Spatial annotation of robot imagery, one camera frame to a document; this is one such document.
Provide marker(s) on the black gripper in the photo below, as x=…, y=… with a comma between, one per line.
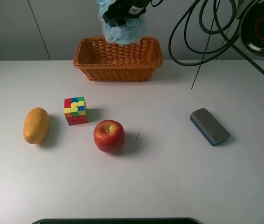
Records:
x=117, y=12

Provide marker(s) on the blue mesh bath loofah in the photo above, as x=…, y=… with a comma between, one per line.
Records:
x=130, y=32

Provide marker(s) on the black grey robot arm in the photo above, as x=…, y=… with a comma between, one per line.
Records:
x=246, y=24

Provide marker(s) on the orange wicker basket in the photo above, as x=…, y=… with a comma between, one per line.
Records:
x=102, y=61

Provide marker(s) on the red apple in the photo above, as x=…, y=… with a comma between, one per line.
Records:
x=109, y=136

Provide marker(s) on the multicolour puzzle cube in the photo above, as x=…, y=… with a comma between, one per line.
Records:
x=75, y=111

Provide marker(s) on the yellow mango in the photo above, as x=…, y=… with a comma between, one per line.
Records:
x=36, y=126

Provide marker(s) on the grey blue board eraser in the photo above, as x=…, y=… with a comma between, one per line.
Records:
x=209, y=127

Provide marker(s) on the black tray edge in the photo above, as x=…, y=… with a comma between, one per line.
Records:
x=183, y=220

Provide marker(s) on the thin black cable tie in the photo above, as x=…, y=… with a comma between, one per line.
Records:
x=203, y=55

